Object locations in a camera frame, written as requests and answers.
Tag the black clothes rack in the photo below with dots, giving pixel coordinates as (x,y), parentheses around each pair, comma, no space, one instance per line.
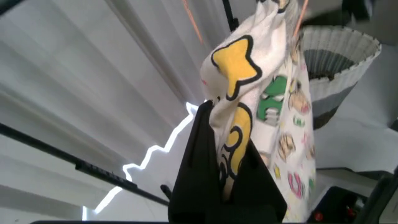
(102,175)

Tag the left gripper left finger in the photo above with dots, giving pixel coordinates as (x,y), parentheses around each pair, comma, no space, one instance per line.
(192,186)

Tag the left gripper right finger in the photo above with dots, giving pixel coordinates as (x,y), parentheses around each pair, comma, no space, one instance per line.
(258,199)

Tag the cream printed garment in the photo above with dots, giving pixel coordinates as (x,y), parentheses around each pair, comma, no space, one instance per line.
(267,46)

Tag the white laundry basket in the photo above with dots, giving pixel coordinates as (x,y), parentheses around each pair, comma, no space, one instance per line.
(342,40)

